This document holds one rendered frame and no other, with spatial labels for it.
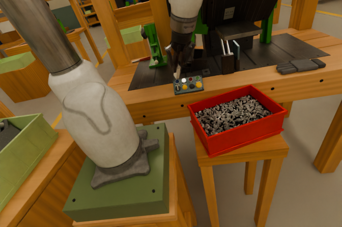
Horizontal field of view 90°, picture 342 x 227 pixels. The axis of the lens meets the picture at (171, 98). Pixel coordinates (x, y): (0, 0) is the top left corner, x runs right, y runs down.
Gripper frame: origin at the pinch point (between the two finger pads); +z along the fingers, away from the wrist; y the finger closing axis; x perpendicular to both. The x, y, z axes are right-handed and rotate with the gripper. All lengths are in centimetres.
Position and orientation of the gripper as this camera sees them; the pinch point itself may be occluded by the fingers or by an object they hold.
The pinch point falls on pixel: (176, 71)
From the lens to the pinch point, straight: 77.8
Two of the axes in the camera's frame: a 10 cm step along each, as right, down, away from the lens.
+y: 9.1, -2.8, 3.0
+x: -4.1, -7.3, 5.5
